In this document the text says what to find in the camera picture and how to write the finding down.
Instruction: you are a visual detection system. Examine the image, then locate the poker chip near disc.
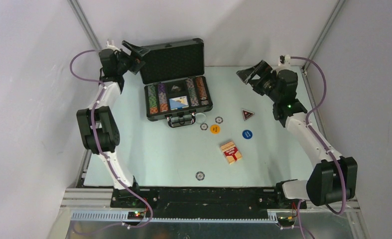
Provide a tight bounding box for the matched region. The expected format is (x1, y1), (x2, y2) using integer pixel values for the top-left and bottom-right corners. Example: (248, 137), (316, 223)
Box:
(200, 123), (209, 130)

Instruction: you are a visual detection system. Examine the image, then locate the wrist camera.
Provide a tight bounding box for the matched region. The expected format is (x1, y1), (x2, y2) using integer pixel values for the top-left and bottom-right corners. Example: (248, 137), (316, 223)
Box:
(106, 39), (120, 51)
(276, 54), (291, 73)

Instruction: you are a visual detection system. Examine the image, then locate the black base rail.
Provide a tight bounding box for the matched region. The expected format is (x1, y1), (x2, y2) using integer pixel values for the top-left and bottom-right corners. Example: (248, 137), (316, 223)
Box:
(110, 187), (298, 220)

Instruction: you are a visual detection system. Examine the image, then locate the black poker set case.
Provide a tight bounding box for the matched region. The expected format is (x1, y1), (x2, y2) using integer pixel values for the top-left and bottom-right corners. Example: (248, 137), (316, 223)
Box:
(140, 38), (213, 128)

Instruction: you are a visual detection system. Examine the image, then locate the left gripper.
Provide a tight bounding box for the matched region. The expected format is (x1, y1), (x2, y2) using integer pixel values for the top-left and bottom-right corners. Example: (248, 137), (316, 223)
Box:
(116, 41), (150, 75)

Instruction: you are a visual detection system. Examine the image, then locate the poker chip front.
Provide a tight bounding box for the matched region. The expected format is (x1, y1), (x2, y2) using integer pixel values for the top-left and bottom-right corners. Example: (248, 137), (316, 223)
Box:
(195, 171), (205, 181)

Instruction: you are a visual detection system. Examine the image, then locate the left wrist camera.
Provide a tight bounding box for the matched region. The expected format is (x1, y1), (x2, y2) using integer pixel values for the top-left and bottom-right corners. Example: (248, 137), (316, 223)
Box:
(106, 39), (120, 51)

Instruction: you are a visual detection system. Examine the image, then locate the poker chip middle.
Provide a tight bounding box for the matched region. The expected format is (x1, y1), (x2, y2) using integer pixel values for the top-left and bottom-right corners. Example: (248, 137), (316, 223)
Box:
(215, 117), (224, 124)

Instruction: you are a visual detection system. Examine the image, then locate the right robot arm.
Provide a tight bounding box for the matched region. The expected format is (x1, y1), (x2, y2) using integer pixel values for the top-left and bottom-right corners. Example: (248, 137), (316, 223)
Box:
(236, 60), (358, 208)

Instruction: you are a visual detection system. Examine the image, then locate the triangular dealer button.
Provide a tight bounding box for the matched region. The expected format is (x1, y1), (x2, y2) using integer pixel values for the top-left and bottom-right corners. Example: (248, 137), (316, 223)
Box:
(242, 109), (255, 121)

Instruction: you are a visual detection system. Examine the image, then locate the orange round button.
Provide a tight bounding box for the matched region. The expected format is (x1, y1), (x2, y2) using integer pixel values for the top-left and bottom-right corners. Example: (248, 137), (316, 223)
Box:
(210, 124), (221, 134)

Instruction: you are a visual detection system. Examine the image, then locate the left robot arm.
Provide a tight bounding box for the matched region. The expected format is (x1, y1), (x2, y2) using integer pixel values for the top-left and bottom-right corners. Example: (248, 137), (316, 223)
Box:
(74, 40), (150, 207)

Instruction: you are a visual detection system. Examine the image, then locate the clear round disc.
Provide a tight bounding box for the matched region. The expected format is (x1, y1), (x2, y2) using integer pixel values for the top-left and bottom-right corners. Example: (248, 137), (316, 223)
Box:
(195, 113), (206, 124)

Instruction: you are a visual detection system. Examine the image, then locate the red playing card box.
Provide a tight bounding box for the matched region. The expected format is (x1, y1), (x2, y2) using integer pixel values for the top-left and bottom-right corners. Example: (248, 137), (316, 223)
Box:
(220, 140), (242, 164)

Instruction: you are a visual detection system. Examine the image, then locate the blue round button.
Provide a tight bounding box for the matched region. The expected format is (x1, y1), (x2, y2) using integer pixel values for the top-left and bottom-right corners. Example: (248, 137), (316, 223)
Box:
(242, 129), (253, 139)

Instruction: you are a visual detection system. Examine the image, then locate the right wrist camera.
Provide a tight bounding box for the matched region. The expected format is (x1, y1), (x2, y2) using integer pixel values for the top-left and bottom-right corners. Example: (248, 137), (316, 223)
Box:
(276, 54), (291, 73)

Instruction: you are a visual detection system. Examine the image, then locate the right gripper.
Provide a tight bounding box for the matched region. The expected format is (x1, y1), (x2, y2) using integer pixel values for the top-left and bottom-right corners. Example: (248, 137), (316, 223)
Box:
(236, 60), (280, 103)

